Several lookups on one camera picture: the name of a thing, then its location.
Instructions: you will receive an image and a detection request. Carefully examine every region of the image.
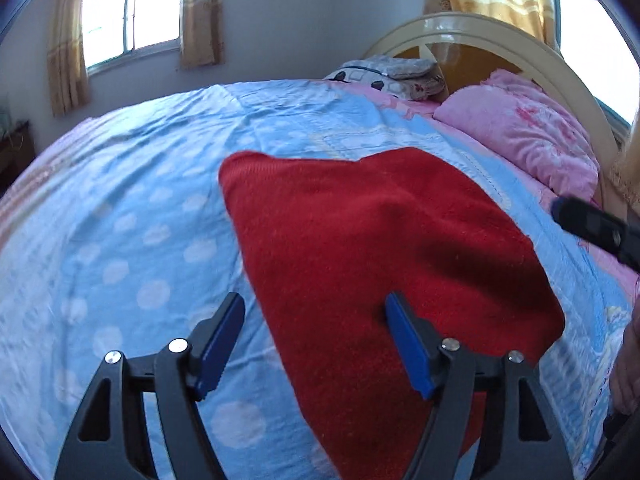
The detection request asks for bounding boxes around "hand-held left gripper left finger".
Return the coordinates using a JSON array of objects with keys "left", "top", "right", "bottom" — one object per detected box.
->
[{"left": 54, "top": 292, "right": 246, "bottom": 480}]

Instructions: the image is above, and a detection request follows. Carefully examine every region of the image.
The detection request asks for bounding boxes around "polka dot bedsheet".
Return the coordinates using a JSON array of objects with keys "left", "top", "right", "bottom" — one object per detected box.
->
[{"left": 0, "top": 77, "right": 633, "bottom": 480}]

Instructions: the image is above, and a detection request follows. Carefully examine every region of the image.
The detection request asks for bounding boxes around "cream wooden headboard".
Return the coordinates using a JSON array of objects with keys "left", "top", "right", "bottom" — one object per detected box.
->
[{"left": 361, "top": 12, "right": 624, "bottom": 202}]

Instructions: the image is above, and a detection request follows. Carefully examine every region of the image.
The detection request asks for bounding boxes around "person's right hand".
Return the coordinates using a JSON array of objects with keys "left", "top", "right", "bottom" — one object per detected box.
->
[{"left": 610, "top": 305, "right": 640, "bottom": 415}]

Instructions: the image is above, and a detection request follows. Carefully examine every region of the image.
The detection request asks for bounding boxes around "red knitted sweater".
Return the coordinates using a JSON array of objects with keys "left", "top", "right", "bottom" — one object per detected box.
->
[{"left": 218, "top": 147, "right": 566, "bottom": 480}]

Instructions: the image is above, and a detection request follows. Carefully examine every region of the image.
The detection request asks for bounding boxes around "grey patterned pillow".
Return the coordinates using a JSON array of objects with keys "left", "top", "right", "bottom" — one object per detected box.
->
[{"left": 324, "top": 54, "right": 447, "bottom": 102}]

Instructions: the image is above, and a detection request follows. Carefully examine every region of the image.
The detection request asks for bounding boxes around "bright window behind headboard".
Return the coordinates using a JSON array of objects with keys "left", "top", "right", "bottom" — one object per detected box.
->
[{"left": 555, "top": 0, "right": 640, "bottom": 127}]

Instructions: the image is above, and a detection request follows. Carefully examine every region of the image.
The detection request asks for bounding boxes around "wooden desk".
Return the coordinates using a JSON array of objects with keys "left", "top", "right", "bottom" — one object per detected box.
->
[{"left": 0, "top": 119, "right": 34, "bottom": 198}]

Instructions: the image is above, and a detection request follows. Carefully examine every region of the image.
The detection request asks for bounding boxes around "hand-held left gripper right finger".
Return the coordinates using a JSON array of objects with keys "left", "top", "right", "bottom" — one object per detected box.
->
[{"left": 384, "top": 291, "right": 573, "bottom": 480}]

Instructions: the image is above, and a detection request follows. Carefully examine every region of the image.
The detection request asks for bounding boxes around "pink pillow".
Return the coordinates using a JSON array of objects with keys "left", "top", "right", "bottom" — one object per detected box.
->
[{"left": 434, "top": 69, "right": 601, "bottom": 202}]

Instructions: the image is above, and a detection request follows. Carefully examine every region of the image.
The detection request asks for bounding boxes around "window with metal frame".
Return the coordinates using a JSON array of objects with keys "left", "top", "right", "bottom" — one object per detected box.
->
[{"left": 80, "top": 0, "right": 189, "bottom": 74}]

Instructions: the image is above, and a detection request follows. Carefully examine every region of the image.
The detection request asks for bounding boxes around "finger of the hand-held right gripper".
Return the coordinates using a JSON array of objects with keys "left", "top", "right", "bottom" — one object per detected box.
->
[{"left": 551, "top": 196, "right": 640, "bottom": 269}]

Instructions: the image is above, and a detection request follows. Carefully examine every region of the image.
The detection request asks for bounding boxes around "beige patterned curtain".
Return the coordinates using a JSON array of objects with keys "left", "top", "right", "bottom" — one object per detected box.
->
[
  {"left": 179, "top": 0, "right": 226, "bottom": 70},
  {"left": 46, "top": 0, "right": 92, "bottom": 118}
]

